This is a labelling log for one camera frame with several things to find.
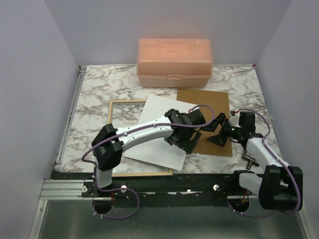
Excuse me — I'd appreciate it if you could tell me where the orange translucent plastic box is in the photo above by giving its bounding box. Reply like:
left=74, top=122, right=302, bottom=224
left=137, top=38, right=213, bottom=88

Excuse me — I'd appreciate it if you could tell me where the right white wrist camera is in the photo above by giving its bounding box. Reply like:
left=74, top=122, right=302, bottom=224
left=229, top=111, right=240, bottom=126

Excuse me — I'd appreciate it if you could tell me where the aerial landscape photo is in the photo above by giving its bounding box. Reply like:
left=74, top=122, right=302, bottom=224
left=124, top=95, right=195, bottom=170

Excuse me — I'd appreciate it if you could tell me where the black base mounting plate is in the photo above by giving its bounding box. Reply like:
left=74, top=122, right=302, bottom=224
left=49, top=172, right=251, bottom=212

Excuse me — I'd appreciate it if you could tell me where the aluminium rail frame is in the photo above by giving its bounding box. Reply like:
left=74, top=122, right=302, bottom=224
left=30, top=65, right=307, bottom=239

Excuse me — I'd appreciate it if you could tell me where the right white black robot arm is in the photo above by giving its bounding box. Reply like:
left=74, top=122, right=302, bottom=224
left=201, top=108, right=303, bottom=214

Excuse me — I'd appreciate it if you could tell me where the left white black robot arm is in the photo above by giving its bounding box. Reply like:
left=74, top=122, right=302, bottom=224
left=91, top=109, right=206, bottom=197

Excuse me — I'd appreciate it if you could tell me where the brown frame backing board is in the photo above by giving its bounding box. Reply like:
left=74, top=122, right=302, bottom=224
left=177, top=88, right=233, bottom=157

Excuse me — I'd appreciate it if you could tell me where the light wooden picture frame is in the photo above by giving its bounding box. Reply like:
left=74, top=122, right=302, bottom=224
left=108, top=100, right=172, bottom=177

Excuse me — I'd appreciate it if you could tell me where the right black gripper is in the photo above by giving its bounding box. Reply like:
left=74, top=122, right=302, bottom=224
left=201, top=113, right=243, bottom=147

